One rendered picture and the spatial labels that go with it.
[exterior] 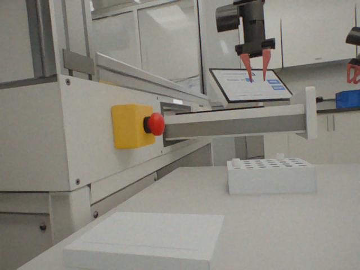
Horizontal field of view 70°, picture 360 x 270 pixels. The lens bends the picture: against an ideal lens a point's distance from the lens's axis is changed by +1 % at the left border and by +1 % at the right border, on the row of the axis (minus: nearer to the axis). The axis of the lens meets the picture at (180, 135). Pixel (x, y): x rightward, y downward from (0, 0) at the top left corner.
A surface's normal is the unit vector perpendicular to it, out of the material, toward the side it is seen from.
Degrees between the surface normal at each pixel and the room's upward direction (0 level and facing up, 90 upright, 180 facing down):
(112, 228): 0
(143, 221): 0
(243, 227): 0
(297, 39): 90
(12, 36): 90
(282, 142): 90
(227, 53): 90
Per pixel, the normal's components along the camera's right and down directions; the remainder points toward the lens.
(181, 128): -0.29, 0.07
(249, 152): 0.40, 0.02
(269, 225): -0.07, -1.00
